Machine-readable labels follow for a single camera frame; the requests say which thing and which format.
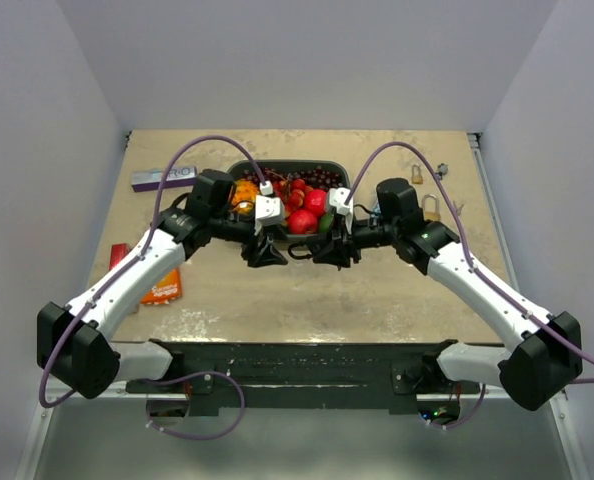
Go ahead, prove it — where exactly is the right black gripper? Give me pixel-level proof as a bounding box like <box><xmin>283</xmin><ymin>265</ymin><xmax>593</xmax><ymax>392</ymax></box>
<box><xmin>313</xmin><ymin>212</ymin><xmax>399</xmax><ymax>268</ymax></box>

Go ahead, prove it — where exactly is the black padlock with keys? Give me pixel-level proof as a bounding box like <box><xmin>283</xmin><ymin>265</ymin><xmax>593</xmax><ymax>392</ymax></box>
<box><xmin>287</xmin><ymin>241</ymin><xmax>326</xmax><ymax>263</ymax></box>

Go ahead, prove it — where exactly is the brass long-shackle padlock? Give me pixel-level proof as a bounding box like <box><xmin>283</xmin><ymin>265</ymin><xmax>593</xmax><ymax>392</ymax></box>
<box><xmin>421</xmin><ymin>194</ymin><xmax>441</xmax><ymax>222</ymax></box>

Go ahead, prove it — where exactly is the silver key set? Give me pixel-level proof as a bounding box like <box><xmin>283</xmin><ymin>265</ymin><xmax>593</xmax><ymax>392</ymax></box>
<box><xmin>453</xmin><ymin>202</ymin><xmax>465</xmax><ymax>216</ymax></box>

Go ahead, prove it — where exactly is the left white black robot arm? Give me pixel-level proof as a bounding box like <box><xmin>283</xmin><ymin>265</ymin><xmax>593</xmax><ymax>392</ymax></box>
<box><xmin>37</xmin><ymin>169</ymin><xmax>287</xmax><ymax>399</ymax></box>

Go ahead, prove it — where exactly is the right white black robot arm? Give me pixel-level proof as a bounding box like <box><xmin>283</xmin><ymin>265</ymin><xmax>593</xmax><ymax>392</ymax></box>
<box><xmin>306</xmin><ymin>178</ymin><xmax>583</xmax><ymax>411</ymax></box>

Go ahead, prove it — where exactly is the green lime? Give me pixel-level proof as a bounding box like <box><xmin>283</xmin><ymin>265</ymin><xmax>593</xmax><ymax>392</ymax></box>
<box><xmin>318</xmin><ymin>212</ymin><xmax>335</xmax><ymax>234</ymax></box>

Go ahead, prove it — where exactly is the red apple front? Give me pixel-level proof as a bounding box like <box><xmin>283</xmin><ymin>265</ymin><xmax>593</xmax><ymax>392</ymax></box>
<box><xmin>287</xmin><ymin>209</ymin><xmax>318</xmax><ymax>235</ymax></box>

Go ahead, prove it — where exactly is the red apple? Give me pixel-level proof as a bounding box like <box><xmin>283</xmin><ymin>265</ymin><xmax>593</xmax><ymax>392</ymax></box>
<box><xmin>303</xmin><ymin>189</ymin><xmax>327</xmax><ymax>218</ymax></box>
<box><xmin>287</xmin><ymin>209</ymin><xmax>318</xmax><ymax>235</ymax></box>

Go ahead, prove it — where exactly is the red apple back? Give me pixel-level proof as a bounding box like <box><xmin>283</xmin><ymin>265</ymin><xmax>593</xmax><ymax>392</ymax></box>
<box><xmin>303</xmin><ymin>189</ymin><xmax>327</xmax><ymax>218</ymax></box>

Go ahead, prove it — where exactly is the toy pineapple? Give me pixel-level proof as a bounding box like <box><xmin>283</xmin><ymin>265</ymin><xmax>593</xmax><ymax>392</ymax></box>
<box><xmin>230</xmin><ymin>179</ymin><xmax>259</xmax><ymax>215</ymax></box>

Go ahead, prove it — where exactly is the red cherries cluster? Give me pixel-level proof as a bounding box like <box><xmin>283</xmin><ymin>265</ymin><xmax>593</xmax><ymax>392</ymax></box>
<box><xmin>272</xmin><ymin>178</ymin><xmax>313</xmax><ymax>217</ymax></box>

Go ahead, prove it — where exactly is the grey fruit tray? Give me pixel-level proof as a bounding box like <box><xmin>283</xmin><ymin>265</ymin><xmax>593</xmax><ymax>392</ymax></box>
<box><xmin>227</xmin><ymin>159</ymin><xmax>351</xmax><ymax>243</ymax></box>

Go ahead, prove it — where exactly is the dark grapes bunch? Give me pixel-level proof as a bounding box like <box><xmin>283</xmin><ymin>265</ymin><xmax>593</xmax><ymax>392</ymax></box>
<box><xmin>259</xmin><ymin>161</ymin><xmax>350</xmax><ymax>191</ymax></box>

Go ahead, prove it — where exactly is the orange razor package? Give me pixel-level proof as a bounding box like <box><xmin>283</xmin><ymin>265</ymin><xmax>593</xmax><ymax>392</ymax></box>
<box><xmin>141</xmin><ymin>268</ymin><xmax>183</xmax><ymax>305</ymax></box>

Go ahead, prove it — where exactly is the purple silver toothpaste box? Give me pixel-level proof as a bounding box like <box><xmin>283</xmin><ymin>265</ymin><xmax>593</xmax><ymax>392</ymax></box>
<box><xmin>129</xmin><ymin>166</ymin><xmax>200</xmax><ymax>194</ymax></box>

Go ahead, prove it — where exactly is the small brass closed padlock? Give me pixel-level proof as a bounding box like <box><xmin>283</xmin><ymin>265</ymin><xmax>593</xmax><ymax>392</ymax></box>
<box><xmin>411</xmin><ymin>164</ymin><xmax>423</xmax><ymax>185</ymax></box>

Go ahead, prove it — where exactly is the red small box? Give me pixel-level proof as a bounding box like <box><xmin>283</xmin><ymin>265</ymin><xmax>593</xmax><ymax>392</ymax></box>
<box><xmin>109</xmin><ymin>243</ymin><xmax>130</xmax><ymax>270</ymax></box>

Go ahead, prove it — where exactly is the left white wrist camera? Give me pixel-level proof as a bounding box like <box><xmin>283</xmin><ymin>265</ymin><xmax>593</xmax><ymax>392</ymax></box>
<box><xmin>254</xmin><ymin>180</ymin><xmax>285</xmax><ymax>235</ymax></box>

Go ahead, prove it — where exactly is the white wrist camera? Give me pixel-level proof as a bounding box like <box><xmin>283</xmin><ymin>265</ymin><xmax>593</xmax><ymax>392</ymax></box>
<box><xmin>254</xmin><ymin>180</ymin><xmax>285</xmax><ymax>235</ymax></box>
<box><xmin>326</xmin><ymin>187</ymin><xmax>353</xmax><ymax>216</ymax></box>

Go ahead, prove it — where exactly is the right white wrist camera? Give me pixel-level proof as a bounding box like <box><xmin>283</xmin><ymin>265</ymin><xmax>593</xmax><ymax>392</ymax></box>
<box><xmin>326</xmin><ymin>187</ymin><xmax>353</xmax><ymax>216</ymax></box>

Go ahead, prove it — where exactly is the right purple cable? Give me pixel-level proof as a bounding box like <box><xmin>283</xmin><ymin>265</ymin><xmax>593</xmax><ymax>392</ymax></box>
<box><xmin>346</xmin><ymin>141</ymin><xmax>594</xmax><ymax>431</ymax></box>

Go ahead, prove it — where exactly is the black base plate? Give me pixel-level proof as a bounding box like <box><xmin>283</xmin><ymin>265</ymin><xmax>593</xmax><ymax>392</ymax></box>
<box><xmin>64</xmin><ymin>342</ymin><xmax>533</xmax><ymax>417</ymax></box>

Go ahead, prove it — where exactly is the panda keychain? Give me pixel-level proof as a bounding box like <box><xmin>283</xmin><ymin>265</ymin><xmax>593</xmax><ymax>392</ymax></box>
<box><xmin>435</xmin><ymin>163</ymin><xmax>449</xmax><ymax>181</ymax></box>

